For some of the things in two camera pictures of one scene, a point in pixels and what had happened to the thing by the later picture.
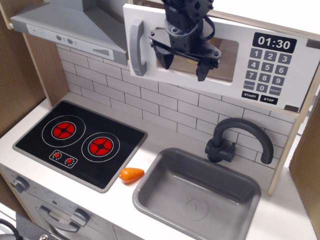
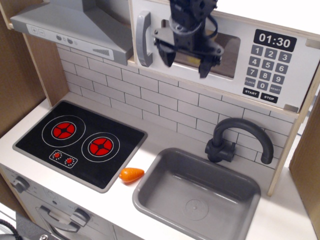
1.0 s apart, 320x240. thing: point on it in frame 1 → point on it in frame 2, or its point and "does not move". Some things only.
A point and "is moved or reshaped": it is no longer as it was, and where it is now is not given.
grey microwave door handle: x=139 y=67 → x=143 y=20
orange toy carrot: x=130 y=174 does not move
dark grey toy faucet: x=218 y=150 does not move
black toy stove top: x=89 y=148 does not move
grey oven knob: x=21 y=184 does not move
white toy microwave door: x=275 y=67 is moved or reshaped
